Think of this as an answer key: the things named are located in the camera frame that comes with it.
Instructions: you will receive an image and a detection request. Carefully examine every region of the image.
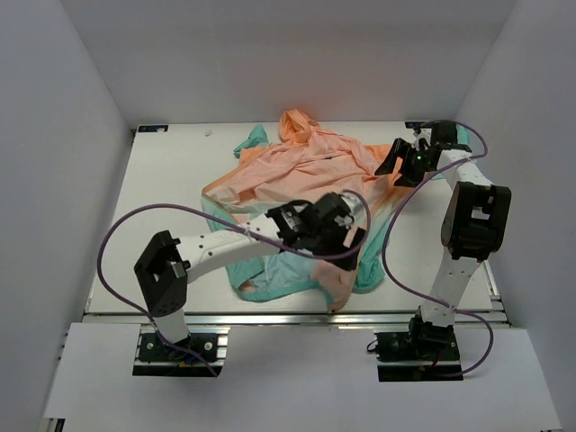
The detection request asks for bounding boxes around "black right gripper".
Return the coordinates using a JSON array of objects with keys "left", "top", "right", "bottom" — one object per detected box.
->
[{"left": 375, "top": 138, "right": 435, "bottom": 188}]

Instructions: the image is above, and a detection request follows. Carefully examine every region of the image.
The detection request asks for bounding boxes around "orange and teal jacket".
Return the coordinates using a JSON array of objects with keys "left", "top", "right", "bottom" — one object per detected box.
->
[{"left": 200, "top": 107, "right": 472, "bottom": 314}]

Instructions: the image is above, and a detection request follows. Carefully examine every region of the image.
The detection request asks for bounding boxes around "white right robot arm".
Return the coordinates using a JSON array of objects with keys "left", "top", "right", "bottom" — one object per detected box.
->
[{"left": 376, "top": 120, "right": 512, "bottom": 359}]

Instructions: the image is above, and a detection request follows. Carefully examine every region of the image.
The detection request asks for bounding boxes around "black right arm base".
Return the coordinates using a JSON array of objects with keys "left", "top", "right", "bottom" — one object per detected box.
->
[{"left": 366, "top": 315, "right": 464, "bottom": 383}]

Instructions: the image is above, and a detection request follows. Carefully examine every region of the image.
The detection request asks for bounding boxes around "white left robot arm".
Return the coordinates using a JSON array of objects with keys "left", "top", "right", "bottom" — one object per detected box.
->
[{"left": 134, "top": 190, "right": 371, "bottom": 359}]

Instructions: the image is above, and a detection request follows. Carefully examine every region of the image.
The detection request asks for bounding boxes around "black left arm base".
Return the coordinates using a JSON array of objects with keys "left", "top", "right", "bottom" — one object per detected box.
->
[{"left": 132, "top": 327, "right": 230, "bottom": 378}]

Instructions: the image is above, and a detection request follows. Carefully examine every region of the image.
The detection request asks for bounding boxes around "blue right table label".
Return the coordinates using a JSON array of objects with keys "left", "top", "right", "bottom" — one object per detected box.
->
[{"left": 404, "top": 121, "right": 427, "bottom": 130}]

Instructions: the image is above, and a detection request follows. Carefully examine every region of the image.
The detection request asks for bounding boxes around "blue table label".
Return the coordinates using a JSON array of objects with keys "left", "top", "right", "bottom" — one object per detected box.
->
[
  {"left": 137, "top": 124, "right": 168, "bottom": 133},
  {"left": 404, "top": 121, "right": 427, "bottom": 130}
]

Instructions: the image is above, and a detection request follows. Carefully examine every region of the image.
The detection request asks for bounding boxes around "blue left table label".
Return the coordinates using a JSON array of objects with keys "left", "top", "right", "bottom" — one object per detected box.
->
[{"left": 137, "top": 124, "right": 168, "bottom": 133}]

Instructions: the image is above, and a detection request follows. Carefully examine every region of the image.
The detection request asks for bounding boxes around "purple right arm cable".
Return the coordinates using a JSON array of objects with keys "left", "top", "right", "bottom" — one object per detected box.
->
[{"left": 382, "top": 120, "right": 494, "bottom": 375}]

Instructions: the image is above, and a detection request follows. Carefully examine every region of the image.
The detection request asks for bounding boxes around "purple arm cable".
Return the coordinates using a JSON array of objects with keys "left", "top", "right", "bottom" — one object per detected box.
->
[
  {"left": 382, "top": 120, "right": 494, "bottom": 375},
  {"left": 97, "top": 191, "right": 370, "bottom": 377}
]

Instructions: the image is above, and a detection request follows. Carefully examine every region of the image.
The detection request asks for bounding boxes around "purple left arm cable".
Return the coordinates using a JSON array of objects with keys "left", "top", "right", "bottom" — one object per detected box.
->
[{"left": 97, "top": 191, "right": 370, "bottom": 377}]

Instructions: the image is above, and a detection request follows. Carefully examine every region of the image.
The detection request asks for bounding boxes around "aluminium table edge rail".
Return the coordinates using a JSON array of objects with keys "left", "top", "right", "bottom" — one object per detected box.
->
[{"left": 82, "top": 310, "right": 509, "bottom": 326}]

